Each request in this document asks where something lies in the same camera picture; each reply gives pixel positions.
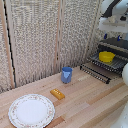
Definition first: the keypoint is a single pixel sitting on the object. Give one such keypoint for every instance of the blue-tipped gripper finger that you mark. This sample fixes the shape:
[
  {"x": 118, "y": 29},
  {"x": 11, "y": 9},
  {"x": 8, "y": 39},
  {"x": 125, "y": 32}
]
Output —
[
  {"x": 119, "y": 37},
  {"x": 105, "y": 36}
]

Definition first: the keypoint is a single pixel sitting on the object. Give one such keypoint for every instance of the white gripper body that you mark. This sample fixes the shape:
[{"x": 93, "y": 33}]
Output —
[{"x": 113, "y": 25}]

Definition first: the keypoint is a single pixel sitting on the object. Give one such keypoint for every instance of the blue cup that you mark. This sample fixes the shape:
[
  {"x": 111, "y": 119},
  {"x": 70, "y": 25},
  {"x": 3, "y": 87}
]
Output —
[{"x": 66, "y": 75}]

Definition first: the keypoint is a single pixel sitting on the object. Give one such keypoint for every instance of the white floral rimmed plate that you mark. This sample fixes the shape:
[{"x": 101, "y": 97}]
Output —
[{"x": 31, "y": 111}]

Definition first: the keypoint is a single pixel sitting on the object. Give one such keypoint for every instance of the orange yellow rectangular block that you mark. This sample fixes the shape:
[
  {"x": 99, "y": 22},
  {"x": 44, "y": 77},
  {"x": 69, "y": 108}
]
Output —
[{"x": 57, "y": 93}]

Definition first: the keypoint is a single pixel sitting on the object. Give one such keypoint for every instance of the yellow bowl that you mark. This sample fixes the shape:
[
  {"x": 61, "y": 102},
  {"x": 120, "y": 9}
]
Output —
[{"x": 106, "y": 56}]

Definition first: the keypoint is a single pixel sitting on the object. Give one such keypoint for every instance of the woven rattan folding screen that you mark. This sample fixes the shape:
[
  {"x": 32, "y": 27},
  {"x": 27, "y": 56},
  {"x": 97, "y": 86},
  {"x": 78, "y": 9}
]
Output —
[{"x": 33, "y": 36}]

